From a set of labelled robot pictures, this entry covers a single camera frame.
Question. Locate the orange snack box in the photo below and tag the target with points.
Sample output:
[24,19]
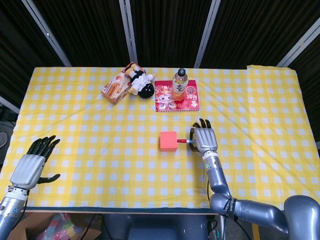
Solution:
[115,88]

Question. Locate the blue seat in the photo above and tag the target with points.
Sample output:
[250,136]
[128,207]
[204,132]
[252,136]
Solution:
[155,227]

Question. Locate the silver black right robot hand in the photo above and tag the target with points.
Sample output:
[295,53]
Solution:
[206,140]

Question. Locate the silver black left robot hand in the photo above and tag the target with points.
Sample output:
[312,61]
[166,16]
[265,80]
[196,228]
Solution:
[26,172]

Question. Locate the pink cube block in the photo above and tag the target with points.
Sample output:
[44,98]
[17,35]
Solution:
[168,140]

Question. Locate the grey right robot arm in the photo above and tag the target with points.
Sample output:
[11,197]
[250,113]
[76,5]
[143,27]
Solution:
[250,210]

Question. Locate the red spiral notebook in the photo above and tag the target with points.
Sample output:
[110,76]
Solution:
[163,101]

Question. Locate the brown cardboard box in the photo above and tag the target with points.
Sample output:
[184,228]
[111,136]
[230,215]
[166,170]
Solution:
[25,228]

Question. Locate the grey metal frame post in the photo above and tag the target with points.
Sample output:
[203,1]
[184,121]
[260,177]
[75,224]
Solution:
[46,31]
[128,32]
[207,32]
[297,46]

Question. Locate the red and white marker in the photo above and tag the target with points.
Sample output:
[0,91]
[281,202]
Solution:
[182,141]

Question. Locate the yellow white checkered tablecloth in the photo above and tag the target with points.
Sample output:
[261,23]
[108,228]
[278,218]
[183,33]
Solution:
[100,150]

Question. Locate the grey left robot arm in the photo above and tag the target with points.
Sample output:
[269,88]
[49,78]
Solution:
[11,212]

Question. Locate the grey metal frame rail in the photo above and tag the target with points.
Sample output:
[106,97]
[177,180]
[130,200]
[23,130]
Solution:
[8,105]

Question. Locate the black haired plush doll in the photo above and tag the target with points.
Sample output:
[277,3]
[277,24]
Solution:
[140,82]

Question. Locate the orange drink bottle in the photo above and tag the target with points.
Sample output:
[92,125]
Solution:
[179,86]

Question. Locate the bag of colourful blocks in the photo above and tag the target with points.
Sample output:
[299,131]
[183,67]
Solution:
[61,227]

